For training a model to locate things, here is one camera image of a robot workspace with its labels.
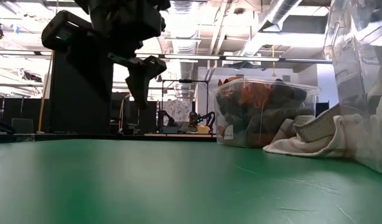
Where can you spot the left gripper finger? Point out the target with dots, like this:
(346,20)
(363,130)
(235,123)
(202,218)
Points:
(142,81)
(79,37)

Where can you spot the dark grey checked towel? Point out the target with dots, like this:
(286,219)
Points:
(237,121)

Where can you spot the orange towel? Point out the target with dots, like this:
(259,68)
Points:
(256,93)

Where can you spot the plain dark grey towel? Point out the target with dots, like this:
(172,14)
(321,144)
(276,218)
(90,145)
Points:
(287,102)

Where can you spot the white red-checked towel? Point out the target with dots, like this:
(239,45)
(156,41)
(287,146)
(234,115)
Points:
(303,147)

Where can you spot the light grey waffle towel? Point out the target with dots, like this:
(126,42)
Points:
(318,124)

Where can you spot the clear plastic bin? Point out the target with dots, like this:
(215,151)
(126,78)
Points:
(306,90)
(349,37)

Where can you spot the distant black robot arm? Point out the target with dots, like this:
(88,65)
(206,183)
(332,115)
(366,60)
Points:
(203,118)

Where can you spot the black partition panel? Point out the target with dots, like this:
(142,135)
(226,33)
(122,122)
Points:
(82,118)

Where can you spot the yellow object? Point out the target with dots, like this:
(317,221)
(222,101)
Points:
(204,130)

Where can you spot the grey box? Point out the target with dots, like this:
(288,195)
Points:
(23,126)

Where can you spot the green table mat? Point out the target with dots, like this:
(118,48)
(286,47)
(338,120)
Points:
(147,186)

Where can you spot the black overhead bar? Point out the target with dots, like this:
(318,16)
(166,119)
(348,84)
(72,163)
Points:
(303,60)

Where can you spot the silver ventilation duct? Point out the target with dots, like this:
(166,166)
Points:
(281,9)
(184,37)

